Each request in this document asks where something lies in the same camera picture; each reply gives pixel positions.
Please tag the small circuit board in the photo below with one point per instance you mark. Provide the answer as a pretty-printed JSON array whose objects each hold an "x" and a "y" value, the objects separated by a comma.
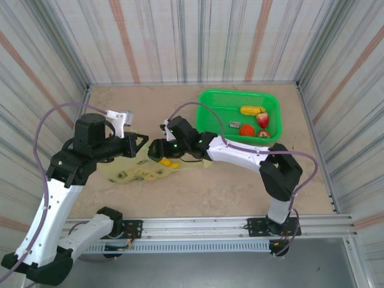
[
  {"x": 274, "y": 244},
  {"x": 115, "y": 247}
]

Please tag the red fake peach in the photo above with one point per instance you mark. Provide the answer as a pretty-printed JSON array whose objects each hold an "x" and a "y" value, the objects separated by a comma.
[{"x": 263, "y": 120}]

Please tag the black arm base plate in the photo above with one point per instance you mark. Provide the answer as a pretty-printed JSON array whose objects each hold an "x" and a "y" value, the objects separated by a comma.
[
  {"x": 133, "y": 229},
  {"x": 256, "y": 226}
]

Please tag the red orange fake persimmon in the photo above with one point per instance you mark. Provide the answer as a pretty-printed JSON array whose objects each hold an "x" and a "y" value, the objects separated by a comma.
[{"x": 247, "y": 130}]

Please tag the yellow printed plastic bag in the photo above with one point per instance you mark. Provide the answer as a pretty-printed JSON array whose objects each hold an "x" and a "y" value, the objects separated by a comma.
[{"x": 132, "y": 175}]

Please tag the small red fake strawberry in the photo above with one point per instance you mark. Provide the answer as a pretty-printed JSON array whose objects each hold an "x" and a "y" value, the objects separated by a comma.
[{"x": 264, "y": 134}]

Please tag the small yellow fake banana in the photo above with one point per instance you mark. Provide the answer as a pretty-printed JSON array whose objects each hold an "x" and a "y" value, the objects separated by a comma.
[{"x": 252, "y": 110}]

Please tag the small label sticker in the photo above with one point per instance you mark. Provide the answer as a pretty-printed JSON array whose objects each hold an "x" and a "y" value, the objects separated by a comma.
[{"x": 235, "y": 124}]

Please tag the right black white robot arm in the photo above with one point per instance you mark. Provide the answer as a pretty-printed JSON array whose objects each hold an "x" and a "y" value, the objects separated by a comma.
[{"x": 240, "y": 153}]

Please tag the aluminium mounting rail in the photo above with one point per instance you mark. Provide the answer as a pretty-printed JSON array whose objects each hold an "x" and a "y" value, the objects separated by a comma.
[{"x": 195, "y": 223}]

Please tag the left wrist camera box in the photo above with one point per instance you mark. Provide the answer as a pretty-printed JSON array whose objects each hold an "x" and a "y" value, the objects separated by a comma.
[{"x": 118, "y": 120}]

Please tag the yellow fake mango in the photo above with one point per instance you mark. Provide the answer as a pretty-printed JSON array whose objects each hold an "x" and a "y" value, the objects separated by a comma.
[{"x": 168, "y": 163}]

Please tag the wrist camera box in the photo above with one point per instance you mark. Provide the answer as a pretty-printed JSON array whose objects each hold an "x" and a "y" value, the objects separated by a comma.
[
  {"x": 166, "y": 127},
  {"x": 118, "y": 120}
]

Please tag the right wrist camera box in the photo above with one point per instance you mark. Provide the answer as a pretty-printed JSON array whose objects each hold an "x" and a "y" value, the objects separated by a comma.
[{"x": 166, "y": 127}]

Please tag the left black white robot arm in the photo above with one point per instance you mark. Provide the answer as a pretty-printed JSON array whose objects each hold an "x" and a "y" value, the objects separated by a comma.
[{"x": 54, "y": 207}]

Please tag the green plastic basket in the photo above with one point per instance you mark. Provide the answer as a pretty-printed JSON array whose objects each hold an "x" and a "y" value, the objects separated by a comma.
[{"x": 216, "y": 105}]

